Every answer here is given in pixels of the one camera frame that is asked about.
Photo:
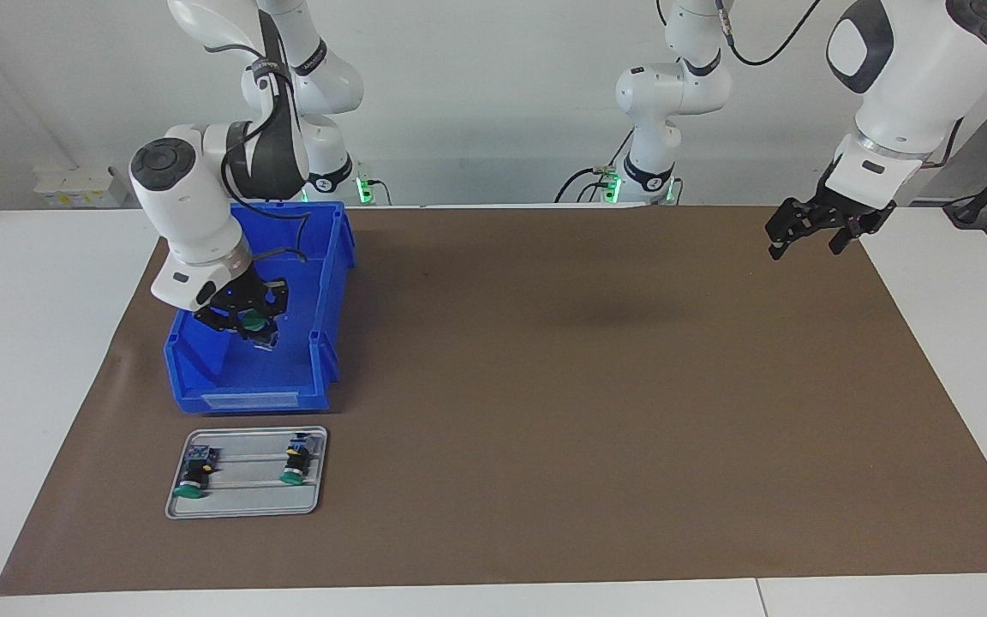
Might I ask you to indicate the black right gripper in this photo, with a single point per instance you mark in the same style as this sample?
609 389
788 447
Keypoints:
241 296

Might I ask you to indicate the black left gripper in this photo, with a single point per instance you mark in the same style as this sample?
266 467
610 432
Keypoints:
845 206

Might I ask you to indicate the green push button switch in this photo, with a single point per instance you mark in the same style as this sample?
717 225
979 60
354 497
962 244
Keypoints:
254 324
296 458

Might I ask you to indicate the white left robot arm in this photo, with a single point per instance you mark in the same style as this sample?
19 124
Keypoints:
913 68

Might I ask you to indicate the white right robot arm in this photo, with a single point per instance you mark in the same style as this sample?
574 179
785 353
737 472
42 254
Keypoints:
185 206

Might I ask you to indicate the green push button patterned block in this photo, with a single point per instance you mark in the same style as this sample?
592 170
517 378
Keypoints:
195 470

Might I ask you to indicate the blue plastic storage bin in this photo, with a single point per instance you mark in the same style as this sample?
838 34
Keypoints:
245 377

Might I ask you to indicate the grey metal tray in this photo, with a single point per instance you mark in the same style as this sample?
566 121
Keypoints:
245 501

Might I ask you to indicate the white box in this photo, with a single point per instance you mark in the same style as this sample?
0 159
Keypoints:
78 188

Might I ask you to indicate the brown table mat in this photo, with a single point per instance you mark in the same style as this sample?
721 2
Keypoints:
588 471

